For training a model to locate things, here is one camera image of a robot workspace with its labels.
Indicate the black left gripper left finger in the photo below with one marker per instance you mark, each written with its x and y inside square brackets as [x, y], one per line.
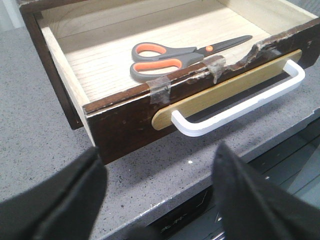
[64, 207]

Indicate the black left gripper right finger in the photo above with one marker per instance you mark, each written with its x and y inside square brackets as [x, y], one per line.
[253, 208]

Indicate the white drawer handle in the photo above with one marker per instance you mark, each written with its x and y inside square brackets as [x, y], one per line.
[190, 129]

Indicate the wooden drawer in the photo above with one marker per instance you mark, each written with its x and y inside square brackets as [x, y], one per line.
[89, 44]

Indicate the grey orange scissors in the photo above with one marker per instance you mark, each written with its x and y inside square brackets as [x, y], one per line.
[149, 56]

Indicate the dark wooden drawer cabinet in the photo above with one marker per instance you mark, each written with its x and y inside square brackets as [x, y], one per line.
[30, 9]

